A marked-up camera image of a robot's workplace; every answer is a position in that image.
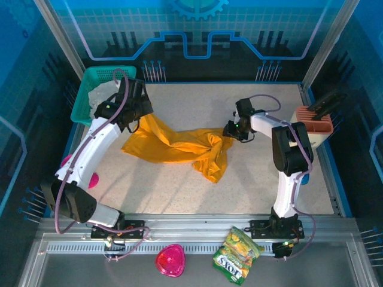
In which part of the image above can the teal plastic basket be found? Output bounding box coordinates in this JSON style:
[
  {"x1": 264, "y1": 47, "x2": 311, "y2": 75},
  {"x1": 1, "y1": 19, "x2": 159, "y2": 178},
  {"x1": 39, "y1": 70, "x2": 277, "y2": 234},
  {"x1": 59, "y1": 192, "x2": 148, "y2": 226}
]
[{"x1": 70, "y1": 65, "x2": 138, "y2": 126}]

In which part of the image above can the aluminium rail frame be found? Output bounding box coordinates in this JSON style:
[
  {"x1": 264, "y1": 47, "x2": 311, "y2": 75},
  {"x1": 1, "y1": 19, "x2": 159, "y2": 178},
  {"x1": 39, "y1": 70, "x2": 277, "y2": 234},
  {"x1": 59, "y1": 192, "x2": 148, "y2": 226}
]
[{"x1": 17, "y1": 212, "x2": 378, "y2": 287}]

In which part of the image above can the green snack bag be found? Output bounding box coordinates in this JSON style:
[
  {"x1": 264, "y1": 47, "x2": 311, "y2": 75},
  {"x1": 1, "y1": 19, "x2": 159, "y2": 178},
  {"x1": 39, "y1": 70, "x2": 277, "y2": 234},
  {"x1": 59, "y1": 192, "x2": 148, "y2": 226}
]
[{"x1": 212, "y1": 226, "x2": 266, "y2": 285}]

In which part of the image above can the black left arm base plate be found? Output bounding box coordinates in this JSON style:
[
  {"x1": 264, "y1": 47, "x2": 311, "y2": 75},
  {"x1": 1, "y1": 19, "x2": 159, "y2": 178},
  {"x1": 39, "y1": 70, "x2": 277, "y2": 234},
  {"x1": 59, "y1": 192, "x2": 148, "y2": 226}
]
[{"x1": 90, "y1": 219, "x2": 146, "y2": 240}]

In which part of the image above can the orange t-shirt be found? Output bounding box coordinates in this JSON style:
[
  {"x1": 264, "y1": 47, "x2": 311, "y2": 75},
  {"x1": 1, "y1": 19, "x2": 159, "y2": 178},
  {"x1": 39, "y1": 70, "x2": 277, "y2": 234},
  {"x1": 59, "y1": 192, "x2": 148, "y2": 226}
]
[{"x1": 120, "y1": 113, "x2": 236, "y2": 184}]

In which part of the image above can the aluminium frame post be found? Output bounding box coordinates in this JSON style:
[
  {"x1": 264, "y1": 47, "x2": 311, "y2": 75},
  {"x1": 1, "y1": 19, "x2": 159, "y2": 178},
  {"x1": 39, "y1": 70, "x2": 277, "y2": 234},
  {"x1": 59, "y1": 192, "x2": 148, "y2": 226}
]
[
  {"x1": 32, "y1": 0, "x2": 86, "y2": 80},
  {"x1": 301, "y1": 0, "x2": 361, "y2": 87}
]

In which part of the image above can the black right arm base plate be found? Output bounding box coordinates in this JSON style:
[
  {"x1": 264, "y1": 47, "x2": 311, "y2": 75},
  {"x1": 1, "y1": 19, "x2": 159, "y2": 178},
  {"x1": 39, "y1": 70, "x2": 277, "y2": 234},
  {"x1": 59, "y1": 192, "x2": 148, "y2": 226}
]
[{"x1": 250, "y1": 219, "x2": 305, "y2": 240}]

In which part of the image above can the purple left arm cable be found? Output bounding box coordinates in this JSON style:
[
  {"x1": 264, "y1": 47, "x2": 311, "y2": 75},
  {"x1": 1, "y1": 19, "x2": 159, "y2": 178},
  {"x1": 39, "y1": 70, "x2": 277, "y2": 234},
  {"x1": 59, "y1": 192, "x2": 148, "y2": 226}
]
[{"x1": 53, "y1": 68, "x2": 151, "y2": 264}]

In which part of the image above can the black knife handle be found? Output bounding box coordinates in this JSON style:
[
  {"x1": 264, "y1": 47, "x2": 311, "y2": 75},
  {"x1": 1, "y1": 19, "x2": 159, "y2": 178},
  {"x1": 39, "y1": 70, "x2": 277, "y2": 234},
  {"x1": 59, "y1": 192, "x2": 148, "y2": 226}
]
[
  {"x1": 311, "y1": 101, "x2": 342, "y2": 122},
  {"x1": 307, "y1": 89, "x2": 348, "y2": 112}
]

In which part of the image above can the pink plastic cup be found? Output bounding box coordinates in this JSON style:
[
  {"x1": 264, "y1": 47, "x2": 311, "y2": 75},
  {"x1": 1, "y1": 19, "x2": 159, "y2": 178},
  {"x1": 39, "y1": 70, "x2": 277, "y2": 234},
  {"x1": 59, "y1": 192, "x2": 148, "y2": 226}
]
[{"x1": 60, "y1": 154, "x2": 99, "y2": 190}]

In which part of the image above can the pink heart-shaped dish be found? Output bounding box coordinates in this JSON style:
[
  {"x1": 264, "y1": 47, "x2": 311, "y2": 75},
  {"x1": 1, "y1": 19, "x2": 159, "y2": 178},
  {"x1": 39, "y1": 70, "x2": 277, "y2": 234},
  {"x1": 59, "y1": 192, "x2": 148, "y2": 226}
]
[{"x1": 154, "y1": 243, "x2": 187, "y2": 277}]

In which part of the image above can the white knife block salmon top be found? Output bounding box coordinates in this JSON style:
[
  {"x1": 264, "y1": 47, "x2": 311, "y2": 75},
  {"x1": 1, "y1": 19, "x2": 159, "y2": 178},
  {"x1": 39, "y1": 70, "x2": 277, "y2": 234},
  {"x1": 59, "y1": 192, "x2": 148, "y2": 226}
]
[{"x1": 282, "y1": 106, "x2": 335, "y2": 150}]

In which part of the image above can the white t-shirt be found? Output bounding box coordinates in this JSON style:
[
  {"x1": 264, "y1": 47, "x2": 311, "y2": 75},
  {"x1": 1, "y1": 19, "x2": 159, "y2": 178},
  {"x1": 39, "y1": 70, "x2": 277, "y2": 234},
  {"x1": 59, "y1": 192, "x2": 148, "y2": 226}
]
[{"x1": 87, "y1": 79, "x2": 126, "y2": 119}]

